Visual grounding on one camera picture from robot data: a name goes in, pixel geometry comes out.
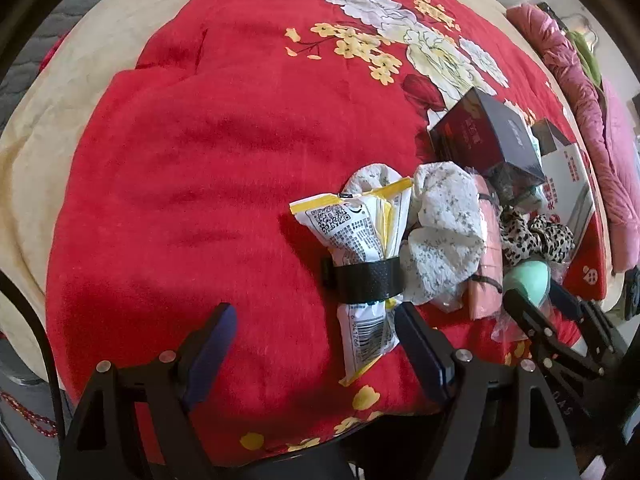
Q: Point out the green cloth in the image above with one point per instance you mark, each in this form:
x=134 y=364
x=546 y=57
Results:
x=587 y=57

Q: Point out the pink packet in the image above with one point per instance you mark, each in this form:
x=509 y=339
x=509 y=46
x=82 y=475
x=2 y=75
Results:
x=487 y=240

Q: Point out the beige bed sheet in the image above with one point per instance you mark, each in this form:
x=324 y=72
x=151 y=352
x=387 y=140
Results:
x=40 y=160

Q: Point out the pink quilt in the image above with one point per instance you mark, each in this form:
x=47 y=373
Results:
x=600 y=135

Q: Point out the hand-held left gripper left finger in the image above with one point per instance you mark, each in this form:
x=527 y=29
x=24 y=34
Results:
x=212 y=355

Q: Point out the red floral blanket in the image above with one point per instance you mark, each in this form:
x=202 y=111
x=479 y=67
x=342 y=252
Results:
x=225 y=135

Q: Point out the dark glossy box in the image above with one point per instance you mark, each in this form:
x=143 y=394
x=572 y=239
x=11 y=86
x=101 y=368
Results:
x=480 y=130

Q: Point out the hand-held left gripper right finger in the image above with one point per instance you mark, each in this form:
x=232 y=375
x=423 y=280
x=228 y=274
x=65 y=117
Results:
x=425 y=355

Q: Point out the red cardboard box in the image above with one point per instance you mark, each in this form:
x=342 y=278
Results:
x=570 y=180

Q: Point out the clear plastic bag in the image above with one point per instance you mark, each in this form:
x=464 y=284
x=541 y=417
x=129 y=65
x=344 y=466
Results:
x=505 y=332

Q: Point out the small dark box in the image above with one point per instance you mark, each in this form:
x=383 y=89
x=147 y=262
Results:
x=550 y=135

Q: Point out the white floral scrunchie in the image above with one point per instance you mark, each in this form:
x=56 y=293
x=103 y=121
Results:
x=445 y=220

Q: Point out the grey quilted cushion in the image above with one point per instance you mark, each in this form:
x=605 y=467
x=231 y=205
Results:
x=55 y=35

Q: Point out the black elastic band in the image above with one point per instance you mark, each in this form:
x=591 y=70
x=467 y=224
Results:
x=365 y=280

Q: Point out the mint green makeup sponge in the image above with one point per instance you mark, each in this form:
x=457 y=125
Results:
x=527 y=277

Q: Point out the white yellow snack packet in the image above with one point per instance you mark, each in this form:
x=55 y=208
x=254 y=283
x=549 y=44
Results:
x=345 y=225

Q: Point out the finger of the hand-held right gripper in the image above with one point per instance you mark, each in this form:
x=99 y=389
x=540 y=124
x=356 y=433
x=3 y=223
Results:
x=566 y=301
x=525 y=312

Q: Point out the leopard print scrunchie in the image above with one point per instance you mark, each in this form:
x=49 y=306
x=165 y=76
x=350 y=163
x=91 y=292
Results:
x=542 y=237

